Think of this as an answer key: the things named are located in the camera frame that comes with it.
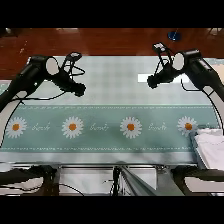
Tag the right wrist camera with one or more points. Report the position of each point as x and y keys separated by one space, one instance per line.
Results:
x=159 y=46

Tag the silver frame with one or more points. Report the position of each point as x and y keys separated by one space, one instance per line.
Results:
x=137 y=184

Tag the white T-shirt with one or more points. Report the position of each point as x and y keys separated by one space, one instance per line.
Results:
x=213 y=146

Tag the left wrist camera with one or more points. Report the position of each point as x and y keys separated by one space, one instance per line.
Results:
x=75 y=55

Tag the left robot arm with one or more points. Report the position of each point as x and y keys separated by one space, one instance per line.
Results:
x=31 y=71

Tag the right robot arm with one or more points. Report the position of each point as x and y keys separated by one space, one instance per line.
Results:
x=200 y=70

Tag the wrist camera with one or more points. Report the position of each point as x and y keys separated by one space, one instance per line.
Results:
x=75 y=55
x=159 y=46

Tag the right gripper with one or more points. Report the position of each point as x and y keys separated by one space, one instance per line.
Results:
x=157 y=78

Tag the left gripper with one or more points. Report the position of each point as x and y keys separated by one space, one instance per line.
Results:
x=74 y=88

